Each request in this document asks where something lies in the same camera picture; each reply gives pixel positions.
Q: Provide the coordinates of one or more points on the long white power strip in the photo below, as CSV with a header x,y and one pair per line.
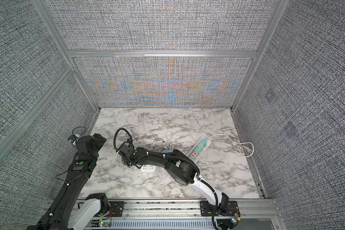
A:
x,y
203,151

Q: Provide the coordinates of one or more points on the teal plug cube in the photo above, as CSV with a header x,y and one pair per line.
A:
x,y
198,150
204,141

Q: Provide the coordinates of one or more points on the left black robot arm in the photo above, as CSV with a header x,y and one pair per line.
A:
x,y
58,215

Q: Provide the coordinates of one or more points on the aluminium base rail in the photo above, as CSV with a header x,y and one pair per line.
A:
x,y
173,214

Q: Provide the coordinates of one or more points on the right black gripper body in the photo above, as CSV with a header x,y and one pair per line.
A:
x,y
126,162

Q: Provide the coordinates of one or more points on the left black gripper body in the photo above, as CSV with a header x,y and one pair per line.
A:
x,y
102,140

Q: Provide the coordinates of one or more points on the blue square power strip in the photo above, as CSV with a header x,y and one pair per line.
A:
x,y
166,151

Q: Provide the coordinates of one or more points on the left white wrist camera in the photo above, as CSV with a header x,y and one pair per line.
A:
x,y
73,139

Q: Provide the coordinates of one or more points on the white square power strip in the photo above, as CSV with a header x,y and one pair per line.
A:
x,y
148,168

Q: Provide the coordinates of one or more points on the pink plug cube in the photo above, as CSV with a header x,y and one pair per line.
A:
x,y
193,155

